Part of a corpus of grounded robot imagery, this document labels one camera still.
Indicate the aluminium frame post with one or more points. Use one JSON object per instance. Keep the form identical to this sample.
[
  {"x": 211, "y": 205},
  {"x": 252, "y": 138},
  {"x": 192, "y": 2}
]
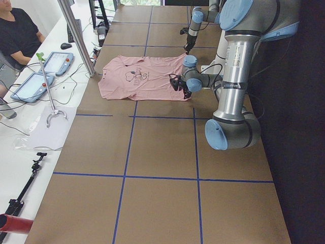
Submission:
[{"x": 70, "y": 19}]

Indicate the blue tape grid lines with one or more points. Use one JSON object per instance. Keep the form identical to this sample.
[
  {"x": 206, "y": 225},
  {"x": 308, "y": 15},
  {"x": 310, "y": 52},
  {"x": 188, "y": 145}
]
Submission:
[{"x": 143, "y": 172}]

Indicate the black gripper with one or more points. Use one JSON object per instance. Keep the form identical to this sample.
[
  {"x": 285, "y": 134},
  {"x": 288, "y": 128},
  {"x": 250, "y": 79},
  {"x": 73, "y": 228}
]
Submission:
[
  {"x": 190, "y": 40},
  {"x": 184, "y": 89}
]

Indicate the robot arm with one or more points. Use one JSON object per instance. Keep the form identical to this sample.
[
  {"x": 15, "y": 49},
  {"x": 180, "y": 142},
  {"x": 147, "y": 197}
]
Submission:
[
  {"x": 244, "y": 24},
  {"x": 198, "y": 16}
]

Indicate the upper teach pendant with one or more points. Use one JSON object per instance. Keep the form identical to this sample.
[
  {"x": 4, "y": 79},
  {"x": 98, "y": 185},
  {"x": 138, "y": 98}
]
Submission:
[{"x": 58, "y": 63}]

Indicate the pink Snoopy t-shirt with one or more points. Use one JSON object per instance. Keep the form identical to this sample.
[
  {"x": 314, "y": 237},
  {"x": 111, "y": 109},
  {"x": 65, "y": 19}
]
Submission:
[{"x": 141, "y": 78}]

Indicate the black computer mouse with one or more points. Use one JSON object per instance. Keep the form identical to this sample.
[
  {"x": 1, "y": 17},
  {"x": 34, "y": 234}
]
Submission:
[{"x": 65, "y": 46}]

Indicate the lower teach pendant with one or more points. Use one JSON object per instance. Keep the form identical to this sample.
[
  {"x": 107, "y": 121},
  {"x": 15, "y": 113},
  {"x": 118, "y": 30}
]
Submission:
[{"x": 31, "y": 89}]

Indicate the seated person in black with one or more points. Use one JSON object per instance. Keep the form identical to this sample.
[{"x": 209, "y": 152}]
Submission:
[{"x": 20, "y": 37}]

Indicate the teach pendant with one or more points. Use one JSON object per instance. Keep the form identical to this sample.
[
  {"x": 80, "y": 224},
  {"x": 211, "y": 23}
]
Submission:
[
  {"x": 31, "y": 89},
  {"x": 58, "y": 63}
]

